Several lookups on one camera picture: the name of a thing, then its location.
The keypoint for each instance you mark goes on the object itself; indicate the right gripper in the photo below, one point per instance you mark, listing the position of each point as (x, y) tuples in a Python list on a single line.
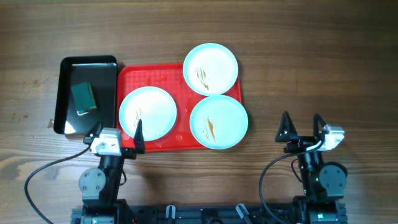
[(300, 142)]

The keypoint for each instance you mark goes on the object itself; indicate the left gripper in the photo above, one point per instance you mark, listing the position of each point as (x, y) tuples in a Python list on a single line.
[(139, 142)]

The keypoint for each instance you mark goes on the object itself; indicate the light blue plate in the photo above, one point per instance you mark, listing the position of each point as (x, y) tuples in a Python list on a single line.
[(154, 107), (218, 122), (210, 69)]

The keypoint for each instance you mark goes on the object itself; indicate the green yellow sponge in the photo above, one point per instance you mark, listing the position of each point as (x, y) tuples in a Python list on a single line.
[(83, 98)]

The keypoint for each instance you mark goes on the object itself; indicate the light blue plate top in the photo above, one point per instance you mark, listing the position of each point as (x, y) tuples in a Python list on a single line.
[(210, 69)]

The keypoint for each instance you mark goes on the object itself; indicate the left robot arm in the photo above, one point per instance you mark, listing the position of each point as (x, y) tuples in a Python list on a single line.
[(100, 186)]

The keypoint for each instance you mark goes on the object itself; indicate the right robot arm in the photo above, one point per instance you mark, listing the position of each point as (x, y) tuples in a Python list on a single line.
[(323, 182)]

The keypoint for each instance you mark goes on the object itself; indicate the red plastic tray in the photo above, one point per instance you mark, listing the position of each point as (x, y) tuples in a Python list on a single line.
[(169, 77)]

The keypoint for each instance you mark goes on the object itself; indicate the black rectangular basin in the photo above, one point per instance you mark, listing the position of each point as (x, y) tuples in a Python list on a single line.
[(101, 73)]

